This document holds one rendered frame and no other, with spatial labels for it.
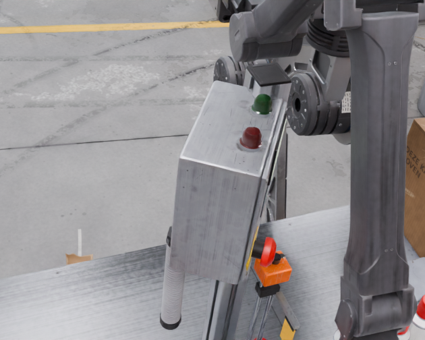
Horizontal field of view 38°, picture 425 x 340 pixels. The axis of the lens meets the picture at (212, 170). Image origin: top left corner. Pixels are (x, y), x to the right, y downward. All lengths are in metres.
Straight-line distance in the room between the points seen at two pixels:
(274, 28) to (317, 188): 2.07
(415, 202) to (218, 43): 2.58
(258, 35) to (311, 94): 0.42
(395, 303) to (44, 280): 0.84
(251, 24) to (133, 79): 2.56
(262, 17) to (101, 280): 0.71
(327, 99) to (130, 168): 1.67
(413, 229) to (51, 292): 0.85
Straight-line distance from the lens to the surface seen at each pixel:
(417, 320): 1.16
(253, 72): 0.78
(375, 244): 0.71
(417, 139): 1.48
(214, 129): 0.71
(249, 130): 0.68
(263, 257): 0.77
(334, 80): 1.33
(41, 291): 1.37
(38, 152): 2.99
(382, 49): 0.65
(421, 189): 1.49
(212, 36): 3.97
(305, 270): 1.45
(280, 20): 0.88
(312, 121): 1.35
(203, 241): 0.75
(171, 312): 0.96
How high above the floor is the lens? 1.90
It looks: 41 degrees down
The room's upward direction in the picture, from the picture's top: 8 degrees clockwise
